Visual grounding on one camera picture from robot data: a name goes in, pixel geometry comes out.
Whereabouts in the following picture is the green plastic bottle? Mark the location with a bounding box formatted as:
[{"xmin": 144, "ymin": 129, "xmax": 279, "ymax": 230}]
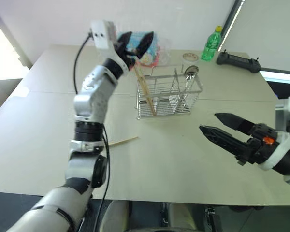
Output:
[{"xmin": 201, "ymin": 25, "xmax": 223, "ymax": 61}]

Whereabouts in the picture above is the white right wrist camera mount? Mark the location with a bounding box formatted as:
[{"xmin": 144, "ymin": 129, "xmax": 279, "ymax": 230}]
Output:
[{"xmin": 258, "ymin": 95, "xmax": 290, "ymax": 171}]

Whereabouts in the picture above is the grey rounded robot body shape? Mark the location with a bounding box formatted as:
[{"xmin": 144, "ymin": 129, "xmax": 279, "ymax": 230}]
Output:
[{"xmin": 100, "ymin": 200, "xmax": 133, "ymax": 232}]

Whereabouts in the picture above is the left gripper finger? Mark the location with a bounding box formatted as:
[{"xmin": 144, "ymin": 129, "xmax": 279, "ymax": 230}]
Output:
[
  {"xmin": 116, "ymin": 31, "xmax": 134, "ymax": 49},
  {"xmin": 135, "ymin": 31, "xmax": 156, "ymax": 59}
]

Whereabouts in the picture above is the colourful clear plastic bag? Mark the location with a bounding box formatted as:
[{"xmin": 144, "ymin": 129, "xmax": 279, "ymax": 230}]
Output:
[{"xmin": 116, "ymin": 30, "xmax": 173, "ymax": 68}]

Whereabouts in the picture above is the dark window frame bar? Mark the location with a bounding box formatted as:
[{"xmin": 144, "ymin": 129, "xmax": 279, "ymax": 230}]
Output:
[{"xmin": 218, "ymin": 0, "xmax": 246, "ymax": 53}]

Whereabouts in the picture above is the black remote controller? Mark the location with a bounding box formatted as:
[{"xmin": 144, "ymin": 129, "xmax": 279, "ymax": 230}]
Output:
[{"xmin": 216, "ymin": 49, "xmax": 261, "ymax": 74}]

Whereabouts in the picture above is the metal spoon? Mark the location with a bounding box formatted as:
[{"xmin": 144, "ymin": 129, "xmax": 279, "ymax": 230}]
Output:
[{"xmin": 181, "ymin": 64, "xmax": 200, "ymax": 109}]

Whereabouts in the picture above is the metal wire basket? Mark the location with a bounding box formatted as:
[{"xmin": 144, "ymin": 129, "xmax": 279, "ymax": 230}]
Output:
[{"xmin": 135, "ymin": 66, "xmax": 204, "ymax": 120}]

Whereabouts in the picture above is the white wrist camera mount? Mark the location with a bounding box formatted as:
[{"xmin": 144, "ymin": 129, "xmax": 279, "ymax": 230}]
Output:
[
  {"xmin": 89, "ymin": 20, "xmax": 130, "ymax": 73},
  {"xmin": 258, "ymin": 95, "xmax": 290, "ymax": 171}
]

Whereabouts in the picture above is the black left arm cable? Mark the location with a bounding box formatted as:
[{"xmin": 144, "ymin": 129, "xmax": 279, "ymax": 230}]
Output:
[{"xmin": 73, "ymin": 32, "xmax": 111, "ymax": 232}]

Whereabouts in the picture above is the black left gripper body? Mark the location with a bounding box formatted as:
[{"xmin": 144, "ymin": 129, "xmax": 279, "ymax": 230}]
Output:
[{"xmin": 114, "ymin": 41, "xmax": 141, "ymax": 69}]

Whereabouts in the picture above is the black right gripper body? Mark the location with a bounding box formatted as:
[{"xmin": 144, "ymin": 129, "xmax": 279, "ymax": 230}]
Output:
[{"xmin": 235, "ymin": 123, "xmax": 279, "ymax": 165}]

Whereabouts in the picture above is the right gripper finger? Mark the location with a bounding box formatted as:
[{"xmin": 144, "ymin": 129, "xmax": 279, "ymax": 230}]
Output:
[
  {"xmin": 199, "ymin": 125, "xmax": 248, "ymax": 158},
  {"xmin": 214, "ymin": 112, "xmax": 257, "ymax": 135}
]

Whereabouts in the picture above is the small white round container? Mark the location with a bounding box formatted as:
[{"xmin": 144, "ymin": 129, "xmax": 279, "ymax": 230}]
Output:
[{"xmin": 182, "ymin": 52, "xmax": 199, "ymax": 66}]

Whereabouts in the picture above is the wooden chopstick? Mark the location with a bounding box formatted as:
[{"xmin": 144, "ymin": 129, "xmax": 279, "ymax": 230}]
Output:
[
  {"xmin": 108, "ymin": 136, "xmax": 139, "ymax": 146},
  {"xmin": 134, "ymin": 68, "xmax": 154, "ymax": 116},
  {"xmin": 138, "ymin": 66, "xmax": 158, "ymax": 116}
]

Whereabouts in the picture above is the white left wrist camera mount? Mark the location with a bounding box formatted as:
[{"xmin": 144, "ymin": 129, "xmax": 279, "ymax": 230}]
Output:
[{"xmin": 89, "ymin": 20, "xmax": 130, "ymax": 73}]

